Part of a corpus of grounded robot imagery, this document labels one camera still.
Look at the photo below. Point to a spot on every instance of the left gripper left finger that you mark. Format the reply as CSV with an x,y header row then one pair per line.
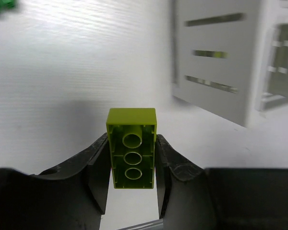
x,y
69,196

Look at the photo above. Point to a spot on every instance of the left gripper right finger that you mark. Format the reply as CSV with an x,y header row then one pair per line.
x,y
192,198

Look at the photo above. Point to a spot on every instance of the lime green lego plate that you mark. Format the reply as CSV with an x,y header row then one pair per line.
x,y
132,138

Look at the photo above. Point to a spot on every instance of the green small lego cube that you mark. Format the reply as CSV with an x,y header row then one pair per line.
x,y
7,4

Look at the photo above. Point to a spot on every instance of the white slotted container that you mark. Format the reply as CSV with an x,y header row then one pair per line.
x,y
230,57

